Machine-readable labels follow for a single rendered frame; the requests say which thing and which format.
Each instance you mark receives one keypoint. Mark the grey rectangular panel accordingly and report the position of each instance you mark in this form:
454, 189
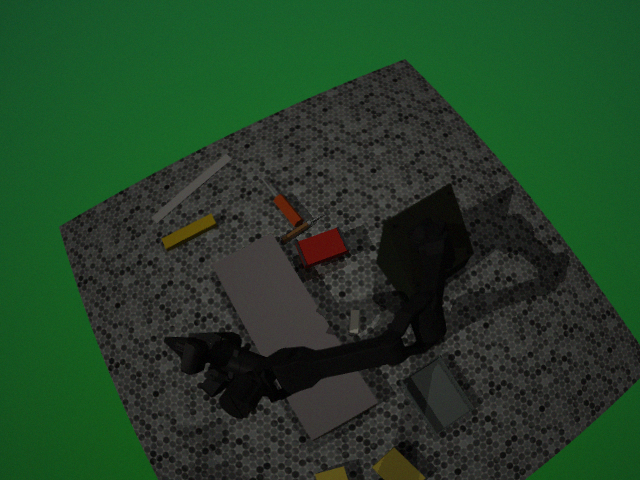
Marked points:
278, 312

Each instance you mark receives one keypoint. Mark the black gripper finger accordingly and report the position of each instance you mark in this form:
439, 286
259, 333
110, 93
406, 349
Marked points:
210, 338
177, 344

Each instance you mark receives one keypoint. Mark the yellow rectangular block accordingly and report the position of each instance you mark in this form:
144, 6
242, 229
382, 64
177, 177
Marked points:
394, 466
334, 474

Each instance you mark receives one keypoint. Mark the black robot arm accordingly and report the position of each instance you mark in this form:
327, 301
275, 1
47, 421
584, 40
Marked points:
299, 368

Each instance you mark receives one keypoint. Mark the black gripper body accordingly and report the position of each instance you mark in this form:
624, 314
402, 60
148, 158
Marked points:
226, 355

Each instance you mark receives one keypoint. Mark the olive yellow rectangular bar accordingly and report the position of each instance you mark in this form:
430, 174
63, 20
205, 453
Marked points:
189, 232

